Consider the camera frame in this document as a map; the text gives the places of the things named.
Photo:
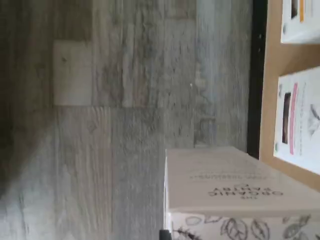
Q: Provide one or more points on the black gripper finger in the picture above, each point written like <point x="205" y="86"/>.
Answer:
<point x="165" y="235"/>

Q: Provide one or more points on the white box green strip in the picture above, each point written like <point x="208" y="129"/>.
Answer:
<point x="225" y="180"/>

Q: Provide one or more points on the white box pink strip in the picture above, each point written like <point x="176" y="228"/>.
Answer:
<point x="297" y="120"/>

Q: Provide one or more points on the wooden shelf board with boxes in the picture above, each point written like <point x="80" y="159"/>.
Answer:
<point x="271" y="60"/>

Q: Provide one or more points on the white box yellow strip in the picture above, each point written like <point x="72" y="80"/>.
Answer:
<point x="300" y="22"/>

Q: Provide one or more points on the black metal shelf frame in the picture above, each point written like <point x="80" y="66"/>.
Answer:
<point x="257" y="75"/>

